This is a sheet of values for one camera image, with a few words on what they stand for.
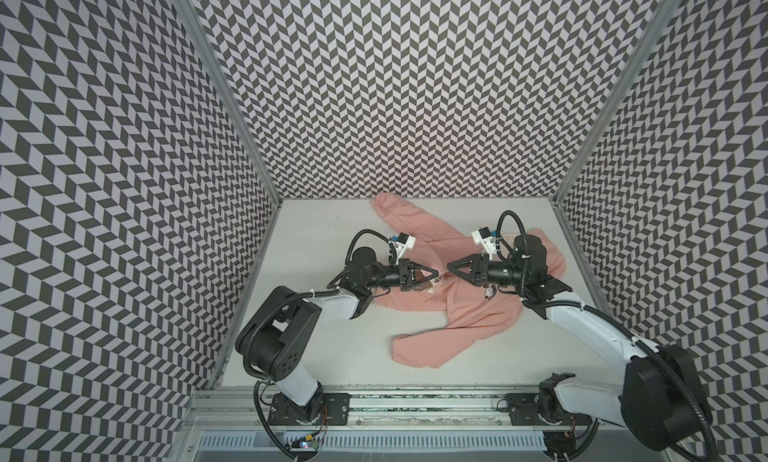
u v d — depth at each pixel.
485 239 0.73
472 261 0.70
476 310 0.84
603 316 0.51
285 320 0.51
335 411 0.72
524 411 0.73
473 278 0.68
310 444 0.66
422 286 0.75
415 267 0.75
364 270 0.67
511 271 0.67
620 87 0.83
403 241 0.76
